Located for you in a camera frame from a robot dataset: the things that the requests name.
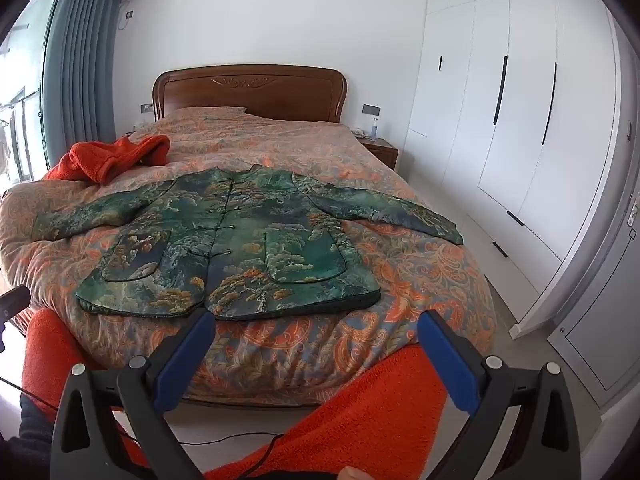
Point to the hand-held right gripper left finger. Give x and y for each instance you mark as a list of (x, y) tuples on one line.
[(185, 360)]

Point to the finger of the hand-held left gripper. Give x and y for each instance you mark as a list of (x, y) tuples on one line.
[(14, 302)]

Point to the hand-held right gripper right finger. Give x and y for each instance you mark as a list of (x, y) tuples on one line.
[(445, 360)]

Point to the green patterned padded jacket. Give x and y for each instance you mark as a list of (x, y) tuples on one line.
[(240, 240)]

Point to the person's right hand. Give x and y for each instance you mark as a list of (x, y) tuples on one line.
[(354, 474)]

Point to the orange floral bedspread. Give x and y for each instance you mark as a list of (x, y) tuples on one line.
[(400, 280)]

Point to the dark cloth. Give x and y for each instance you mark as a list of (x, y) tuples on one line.
[(22, 440)]

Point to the grey door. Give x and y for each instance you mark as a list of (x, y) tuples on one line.
[(600, 330)]

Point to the orange fleece garment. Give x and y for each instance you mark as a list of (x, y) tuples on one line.
[(105, 157)]

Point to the window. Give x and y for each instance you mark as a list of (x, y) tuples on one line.
[(22, 100)]

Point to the white wardrobe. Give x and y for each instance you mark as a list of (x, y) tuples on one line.
[(525, 160)]

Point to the wooden nightstand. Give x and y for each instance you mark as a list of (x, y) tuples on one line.
[(382, 152)]

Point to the grey-blue curtain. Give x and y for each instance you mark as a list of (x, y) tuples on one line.
[(82, 70)]

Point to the small bottle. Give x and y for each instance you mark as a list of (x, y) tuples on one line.
[(375, 127)]

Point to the wooden bed headboard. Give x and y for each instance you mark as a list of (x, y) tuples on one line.
[(250, 92)]

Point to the grey wall panel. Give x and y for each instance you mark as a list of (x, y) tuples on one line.
[(370, 109)]

